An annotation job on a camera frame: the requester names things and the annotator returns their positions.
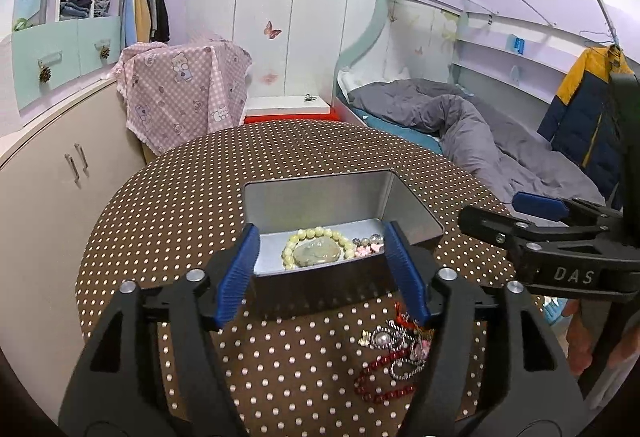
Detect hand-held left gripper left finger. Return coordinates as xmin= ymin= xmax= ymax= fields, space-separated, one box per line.
xmin=59 ymin=223 xmax=261 ymax=437

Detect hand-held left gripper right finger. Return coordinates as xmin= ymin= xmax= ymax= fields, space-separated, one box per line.
xmin=382 ymin=220 xmax=587 ymax=437

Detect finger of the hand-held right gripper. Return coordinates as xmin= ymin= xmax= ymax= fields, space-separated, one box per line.
xmin=458 ymin=205 xmax=622 ymax=268
xmin=512 ymin=191 xmax=624 ymax=226

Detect pink charm string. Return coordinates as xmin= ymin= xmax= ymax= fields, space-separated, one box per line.
xmin=350 ymin=234 xmax=386 ymax=259

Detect cream bead bracelet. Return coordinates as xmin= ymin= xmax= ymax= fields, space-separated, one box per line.
xmin=281 ymin=227 xmax=357 ymax=273

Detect pale green jade pendant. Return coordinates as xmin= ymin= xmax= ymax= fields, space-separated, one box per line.
xmin=293 ymin=241 xmax=344 ymax=266

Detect metal tin box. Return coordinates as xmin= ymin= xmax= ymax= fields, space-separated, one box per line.
xmin=243 ymin=170 xmax=446 ymax=319

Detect person's right hand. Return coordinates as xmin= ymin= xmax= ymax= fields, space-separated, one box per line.
xmin=566 ymin=301 xmax=585 ymax=375

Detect pearl pendant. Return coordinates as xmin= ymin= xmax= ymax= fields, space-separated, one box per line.
xmin=357 ymin=327 xmax=397 ymax=350

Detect grey duvet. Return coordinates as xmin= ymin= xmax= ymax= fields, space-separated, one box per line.
xmin=347 ymin=79 xmax=609 ymax=219

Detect brown polka dot tablecloth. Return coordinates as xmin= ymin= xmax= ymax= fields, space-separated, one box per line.
xmin=75 ymin=119 xmax=547 ymax=437

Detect yellow and navy jacket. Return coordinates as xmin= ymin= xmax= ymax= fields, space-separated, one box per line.
xmin=537 ymin=44 xmax=639 ymax=174

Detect teal bed sheet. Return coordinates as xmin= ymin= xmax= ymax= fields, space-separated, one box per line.
xmin=364 ymin=114 xmax=444 ymax=154

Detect pink bear-print cloth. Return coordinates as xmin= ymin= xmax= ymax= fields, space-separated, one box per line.
xmin=113 ymin=35 xmax=254 ymax=156

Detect white low cabinet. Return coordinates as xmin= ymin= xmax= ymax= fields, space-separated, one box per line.
xmin=0 ymin=77 xmax=152 ymax=360

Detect teal drawer unit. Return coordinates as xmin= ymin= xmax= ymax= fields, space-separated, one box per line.
xmin=0 ymin=14 xmax=124 ymax=128

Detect black hanging garment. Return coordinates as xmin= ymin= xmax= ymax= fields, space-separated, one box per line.
xmin=145 ymin=0 xmax=170 ymax=43

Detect light blue hanging garment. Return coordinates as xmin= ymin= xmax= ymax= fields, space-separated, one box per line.
xmin=121 ymin=0 xmax=139 ymax=47

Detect folded jeans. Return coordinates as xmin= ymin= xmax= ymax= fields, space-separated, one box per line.
xmin=59 ymin=0 xmax=112 ymax=20

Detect light blue sign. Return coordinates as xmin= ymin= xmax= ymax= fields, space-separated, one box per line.
xmin=12 ymin=0 xmax=49 ymax=28

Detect dark red bead bracelet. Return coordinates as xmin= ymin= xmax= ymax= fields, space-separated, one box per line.
xmin=353 ymin=349 xmax=419 ymax=406

